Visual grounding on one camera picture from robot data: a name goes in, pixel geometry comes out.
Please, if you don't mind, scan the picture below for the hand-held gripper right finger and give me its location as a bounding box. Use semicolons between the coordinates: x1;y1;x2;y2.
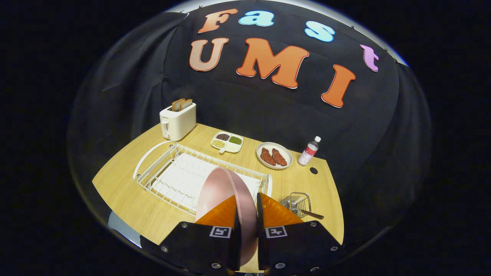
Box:
256;192;346;276

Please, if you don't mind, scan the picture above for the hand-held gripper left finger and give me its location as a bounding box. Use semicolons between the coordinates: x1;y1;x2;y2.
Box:
139;195;242;276

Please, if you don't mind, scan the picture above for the clear plastic water bottle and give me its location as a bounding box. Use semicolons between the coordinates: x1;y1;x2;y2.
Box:
298;136;322;166

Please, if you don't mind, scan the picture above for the red meat piece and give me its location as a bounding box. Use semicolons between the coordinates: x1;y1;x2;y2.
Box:
260;147;277;166
272;148;288;166

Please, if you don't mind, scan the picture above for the white wire dish rack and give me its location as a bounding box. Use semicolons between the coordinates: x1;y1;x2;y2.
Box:
133;140;273;216

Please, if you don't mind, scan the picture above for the white round plate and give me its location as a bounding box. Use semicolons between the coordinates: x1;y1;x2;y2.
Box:
256;142;293;170

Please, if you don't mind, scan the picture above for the pink plate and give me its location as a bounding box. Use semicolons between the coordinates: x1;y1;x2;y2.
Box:
195;166;258;267

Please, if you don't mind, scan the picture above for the small metal wire basket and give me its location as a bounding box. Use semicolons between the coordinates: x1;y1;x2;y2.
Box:
280;192;311;218

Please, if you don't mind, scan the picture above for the white toaster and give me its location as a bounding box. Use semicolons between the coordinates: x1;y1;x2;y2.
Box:
160;102;197;141

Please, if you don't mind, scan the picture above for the black backdrop cloth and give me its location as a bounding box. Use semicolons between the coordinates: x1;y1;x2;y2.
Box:
67;0;432;246

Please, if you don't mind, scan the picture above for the dark-handled metal spoon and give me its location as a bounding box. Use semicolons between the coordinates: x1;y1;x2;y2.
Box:
286;199;325;220

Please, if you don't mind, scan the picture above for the white divided dish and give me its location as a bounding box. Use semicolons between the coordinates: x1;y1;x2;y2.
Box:
210;131;244;154

